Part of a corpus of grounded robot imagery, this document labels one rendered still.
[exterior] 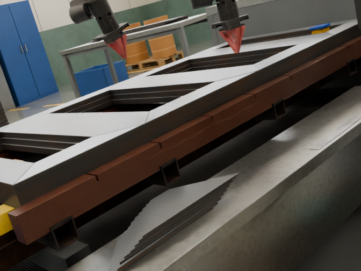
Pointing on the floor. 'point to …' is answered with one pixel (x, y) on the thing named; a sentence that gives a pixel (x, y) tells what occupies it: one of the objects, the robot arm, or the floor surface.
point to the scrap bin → (99, 77)
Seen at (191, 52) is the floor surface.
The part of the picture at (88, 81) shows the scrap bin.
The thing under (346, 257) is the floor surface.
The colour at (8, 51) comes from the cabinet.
